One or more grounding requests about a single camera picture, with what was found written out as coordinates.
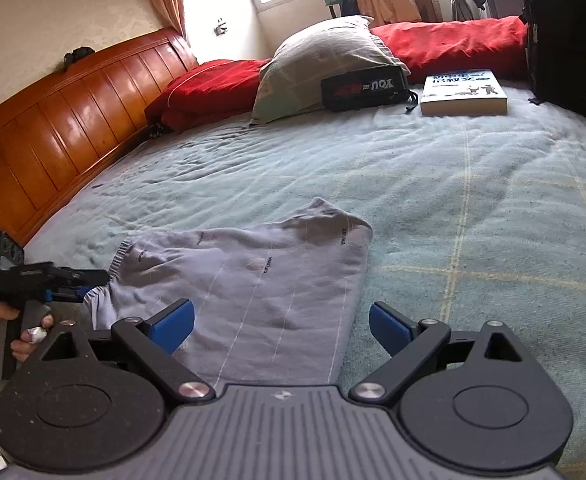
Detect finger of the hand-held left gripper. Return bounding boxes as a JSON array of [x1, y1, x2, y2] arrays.
[[44, 286, 96, 305], [53, 266, 110, 291]]

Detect black patterned cloth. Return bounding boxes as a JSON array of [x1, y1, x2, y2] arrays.
[[146, 119, 174, 140]]

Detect grey green pillow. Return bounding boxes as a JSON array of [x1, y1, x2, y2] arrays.
[[249, 15, 411, 127]]

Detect brown cardboard box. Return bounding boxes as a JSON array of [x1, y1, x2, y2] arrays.
[[368, 0, 444, 25]]

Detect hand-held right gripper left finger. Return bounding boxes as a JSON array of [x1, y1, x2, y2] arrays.
[[40, 298, 217, 406]]

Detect wooden headboard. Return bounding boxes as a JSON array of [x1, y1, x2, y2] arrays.
[[0, 27, 200, 248]]

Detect grey pants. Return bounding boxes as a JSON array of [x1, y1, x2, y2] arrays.
[[82, 196, 374, 391]]

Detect small dark object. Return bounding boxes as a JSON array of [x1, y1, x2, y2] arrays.
[[64, 46, 95, 68]]

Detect black backpack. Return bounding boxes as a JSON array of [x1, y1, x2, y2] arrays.
[[518, 0, 586, 128]]

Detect black printed pouch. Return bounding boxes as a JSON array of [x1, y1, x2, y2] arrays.
[[320, 71, 420, 113]]

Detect long red quilt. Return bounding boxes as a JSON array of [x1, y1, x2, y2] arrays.
[[370, 15, 531, 86]]

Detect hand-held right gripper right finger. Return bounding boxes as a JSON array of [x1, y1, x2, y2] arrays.
[[349, 301, 524, 406]]

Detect red folded quilt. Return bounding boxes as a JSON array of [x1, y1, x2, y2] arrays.
[[144, 58, 272, 134]]

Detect white blue book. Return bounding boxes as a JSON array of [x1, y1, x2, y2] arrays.
[[419, 68, 508, 117]]

